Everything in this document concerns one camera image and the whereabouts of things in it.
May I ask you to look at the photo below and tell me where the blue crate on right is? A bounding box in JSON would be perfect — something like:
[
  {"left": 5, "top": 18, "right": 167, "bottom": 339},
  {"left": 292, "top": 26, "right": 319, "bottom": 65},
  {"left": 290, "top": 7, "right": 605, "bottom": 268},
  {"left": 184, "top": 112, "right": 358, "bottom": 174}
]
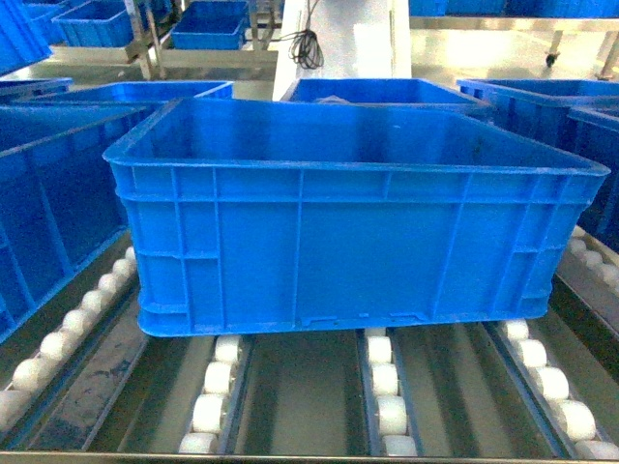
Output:
[{"left": 457, "top": 79, "right": 618, "bottom": 250}]

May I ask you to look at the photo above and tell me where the blue crate behind left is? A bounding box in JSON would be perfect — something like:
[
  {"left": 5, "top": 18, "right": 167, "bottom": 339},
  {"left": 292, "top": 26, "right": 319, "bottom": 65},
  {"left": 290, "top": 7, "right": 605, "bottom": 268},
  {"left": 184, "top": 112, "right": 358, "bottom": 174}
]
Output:
[{"left": 15, "top": 80, "right": 234, "bottom": 105}]

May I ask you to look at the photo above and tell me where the blue crate on left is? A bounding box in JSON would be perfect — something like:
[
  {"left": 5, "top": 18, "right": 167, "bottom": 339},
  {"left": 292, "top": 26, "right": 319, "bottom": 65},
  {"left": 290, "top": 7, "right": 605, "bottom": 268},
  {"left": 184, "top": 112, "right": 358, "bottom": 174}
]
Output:
[{"left": 1, "top": 104, "right": 152, "bottom": 339}]

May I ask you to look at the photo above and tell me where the black coiled cable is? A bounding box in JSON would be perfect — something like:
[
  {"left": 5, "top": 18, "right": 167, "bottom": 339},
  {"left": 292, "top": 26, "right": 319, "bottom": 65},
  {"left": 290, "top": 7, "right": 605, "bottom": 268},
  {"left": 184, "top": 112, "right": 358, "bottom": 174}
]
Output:
[{"left": 281, "top": 0, "right": 324, "bottom": 72}]

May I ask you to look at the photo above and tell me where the stainless steel roller shelf rack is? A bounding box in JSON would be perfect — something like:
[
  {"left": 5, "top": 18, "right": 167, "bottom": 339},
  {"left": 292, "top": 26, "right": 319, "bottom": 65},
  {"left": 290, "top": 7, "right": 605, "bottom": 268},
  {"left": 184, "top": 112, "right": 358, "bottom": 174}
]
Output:
[{"left": 1, "top": 236, "right": 618, "bottom": 463}]

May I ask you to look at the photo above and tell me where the large blue plastic crate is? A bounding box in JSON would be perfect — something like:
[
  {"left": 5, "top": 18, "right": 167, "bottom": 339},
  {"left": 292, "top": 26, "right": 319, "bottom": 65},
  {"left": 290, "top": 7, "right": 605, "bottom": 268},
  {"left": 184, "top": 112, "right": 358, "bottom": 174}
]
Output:
[{"left": 104, "top": 99, "right": 609, "bottom": 336}]

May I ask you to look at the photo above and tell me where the white pillar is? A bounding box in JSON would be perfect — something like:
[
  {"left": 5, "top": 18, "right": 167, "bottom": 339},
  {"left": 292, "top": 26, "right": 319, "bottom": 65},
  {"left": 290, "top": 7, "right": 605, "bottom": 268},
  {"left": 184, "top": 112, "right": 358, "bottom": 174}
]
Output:
[{"left": 272, "top": 1, "right": 411, "bottom": 101}]

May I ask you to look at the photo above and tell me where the blue crate behind centre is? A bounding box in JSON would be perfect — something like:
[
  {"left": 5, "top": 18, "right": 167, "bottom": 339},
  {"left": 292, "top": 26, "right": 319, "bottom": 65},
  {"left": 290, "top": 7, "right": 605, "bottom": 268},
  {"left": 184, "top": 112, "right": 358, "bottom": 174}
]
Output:
[{"left": 280, "top": 78, "right": 492, "bottom": 120}]

